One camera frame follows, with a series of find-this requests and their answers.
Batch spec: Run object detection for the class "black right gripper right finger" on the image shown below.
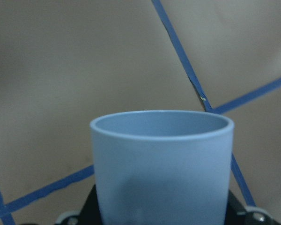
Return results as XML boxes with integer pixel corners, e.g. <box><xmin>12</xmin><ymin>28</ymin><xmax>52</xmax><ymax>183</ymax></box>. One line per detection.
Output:
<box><xmin>224</xmin><ymin>190</ymin><xmax>245</xmax><ymax>225</ymax></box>

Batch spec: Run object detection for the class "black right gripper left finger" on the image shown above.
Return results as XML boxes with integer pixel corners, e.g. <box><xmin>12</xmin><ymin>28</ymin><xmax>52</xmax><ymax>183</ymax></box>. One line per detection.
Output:
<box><xmin>81</xmin><ymin>185</ymin><xmax>101</xmax><ymax>225</ymax></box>

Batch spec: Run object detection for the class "light blue plastic cup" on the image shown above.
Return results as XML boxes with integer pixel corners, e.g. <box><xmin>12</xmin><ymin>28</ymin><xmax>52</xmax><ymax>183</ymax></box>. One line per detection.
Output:
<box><xmin>90</xmin><ymin>110</ymin><xmax>234</xmax><ymax>225</ymax></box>

